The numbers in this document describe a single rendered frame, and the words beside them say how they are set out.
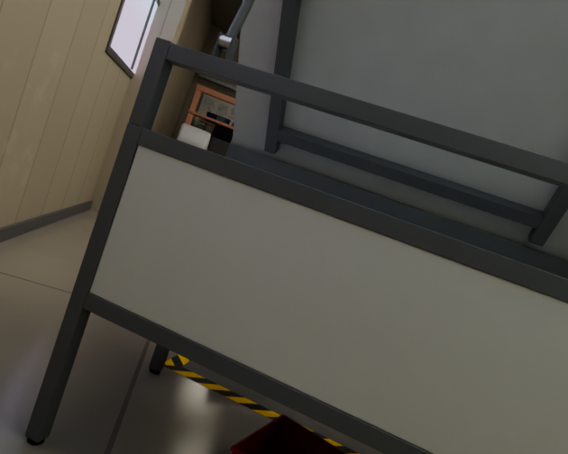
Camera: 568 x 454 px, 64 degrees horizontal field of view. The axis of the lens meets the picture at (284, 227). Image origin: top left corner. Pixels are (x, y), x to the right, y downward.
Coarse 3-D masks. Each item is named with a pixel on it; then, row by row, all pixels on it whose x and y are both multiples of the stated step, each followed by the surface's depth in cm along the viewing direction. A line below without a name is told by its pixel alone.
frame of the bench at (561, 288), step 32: (128, 128) 103; (128, 160) 103; (192, 160) 99; (224, 160) 97; (288, 192) 94; (320, 192) 92; (96, 224) 105; (384, 224) 89; (96, 256) 105; (448, 256) 86; (480, 256) 85; (544, 288) 82; (64, 320) 107; (128, 320) 103; (64, 352) 107; (160, 352) 162; (192, 352) 99; (64, 384) 110; (256, 384) 95; (32, 416) 109; (320, 416) 92; (352, 416) 91; (384, 448) 89; (416, 448) 88
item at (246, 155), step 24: (264, 168) 156; (288, 168) 154; (336, 192) 150; (360, 192) 148; (408, 216) 145; (432, 216) 143; (480, 240) 140; (504, 240) 138; (528, 264) 136; (552, 264) 135
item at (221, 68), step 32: (160, 64) 101; (192, 64) 100; (224, 64) 98; (160, 96) 105; (288, 96) 94; (320, 96) 93; (384, 128) 90; (416, 128) 88; (448, 128) 87; (480, 160) 88; (512, 160) 84; (544, 160) 83
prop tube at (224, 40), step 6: (246, 0) 101; (252, 0) 101; (246, 6) 100; (240, 12) 100; (246, 12) 101; (234, 18) 100; (240, 18) 100; (234, 24) 99; (240, 24) 100; (228, 30) 100; (234, 30) 99; (222, 36) 98; (228, 36) 98; (222, 42) 98; (228, 42) 98; (222, 48) 99
